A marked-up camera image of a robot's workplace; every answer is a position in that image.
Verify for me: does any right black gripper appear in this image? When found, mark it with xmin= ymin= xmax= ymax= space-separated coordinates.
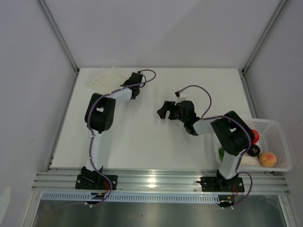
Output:
xmin=157 ymin=101 xmax=187 ymax=123

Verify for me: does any clear zip top bag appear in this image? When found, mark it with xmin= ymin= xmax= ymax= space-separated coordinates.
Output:
xmin=85 ymin=66 xmax=128 ymax=94

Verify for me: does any green leafy vegetable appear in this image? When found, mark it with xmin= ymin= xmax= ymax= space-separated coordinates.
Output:
xmin=218 ymin=148 xmax=225 ymax=162

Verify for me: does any red tomato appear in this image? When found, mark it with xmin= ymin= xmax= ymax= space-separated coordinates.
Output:
xmin=251 ymin=130 xmax=259 ymax=144

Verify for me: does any white radish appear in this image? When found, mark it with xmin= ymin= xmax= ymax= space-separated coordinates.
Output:
xmin=240 ymin=155 xmax=260 ymax=166

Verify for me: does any dark purple fruit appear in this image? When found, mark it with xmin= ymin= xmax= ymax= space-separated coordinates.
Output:
xmin=247 ymin=144 xmax=261 ymax=157

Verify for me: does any orange peach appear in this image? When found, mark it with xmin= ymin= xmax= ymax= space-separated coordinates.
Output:
xmin=258 ymin=152 xmax=277 ymax=168

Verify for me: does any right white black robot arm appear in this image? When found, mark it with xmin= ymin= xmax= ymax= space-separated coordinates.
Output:
xmin=157 ymin=100 xmax=255 ymax=192

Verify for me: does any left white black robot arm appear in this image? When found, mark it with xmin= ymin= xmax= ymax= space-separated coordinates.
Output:
xmin=75 ymin=71 xmax=146 ymax=191

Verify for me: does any white perforated plastic basket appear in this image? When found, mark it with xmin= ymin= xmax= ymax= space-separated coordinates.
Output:
xmin=213 ymin=117 xmax=293 ymax=173

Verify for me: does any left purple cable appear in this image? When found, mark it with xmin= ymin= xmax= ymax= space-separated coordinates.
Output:
xmin=84 ymin=69 xmax=157 ymax=209

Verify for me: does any purple cable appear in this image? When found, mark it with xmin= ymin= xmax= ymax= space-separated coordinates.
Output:
xmin=178 ymin=84 xmax=254 ymax=210
xmin=84 ymin=69 xmax=157 ymax=209

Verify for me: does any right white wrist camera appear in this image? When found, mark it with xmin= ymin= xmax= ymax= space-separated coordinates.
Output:
xmin=175 ymin=91 xmax=187 ymax=103

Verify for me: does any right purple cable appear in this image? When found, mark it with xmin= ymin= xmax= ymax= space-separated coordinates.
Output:
xmin=178 ymin=84 xmax=254 ymax=210

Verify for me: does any aluminium rail frame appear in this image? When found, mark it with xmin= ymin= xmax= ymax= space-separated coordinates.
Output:
xmin=32 ymin=169 xmax=290 ymax=195

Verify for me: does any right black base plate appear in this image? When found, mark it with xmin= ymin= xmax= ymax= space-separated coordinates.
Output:
xmin=197 ymin=176 xmax=245 ymax=192

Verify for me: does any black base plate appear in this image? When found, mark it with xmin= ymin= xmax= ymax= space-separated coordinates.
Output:
xmin=197 ymin=176 xmax=245 ymax=192
xmin=75 ymin=175 xmax=118 ymax=190

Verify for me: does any white slotted cable duct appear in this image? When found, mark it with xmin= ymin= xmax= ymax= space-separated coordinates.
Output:
xmin=41 ymin=191 xmax=220 ymax=204

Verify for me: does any right aluminium corner post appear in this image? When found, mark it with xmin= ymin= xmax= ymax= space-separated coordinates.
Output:
xmin=241 ymin=0 xmax=290 ymax=76

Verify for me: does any aluminium corner post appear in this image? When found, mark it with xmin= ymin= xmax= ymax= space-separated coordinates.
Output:
xmin=241 ymin=0 xmax=290 ymax=76
xmin=36 ymin=0 xmax=79 ymax=74

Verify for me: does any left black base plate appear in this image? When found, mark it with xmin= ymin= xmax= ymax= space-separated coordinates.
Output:
xmin=75 ymin=175 xmax=118 ymax=190

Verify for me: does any left aluminium corner post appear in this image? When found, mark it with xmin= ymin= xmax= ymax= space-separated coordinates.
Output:
xmin=36 ymin=0 xmax=79 ymax=74

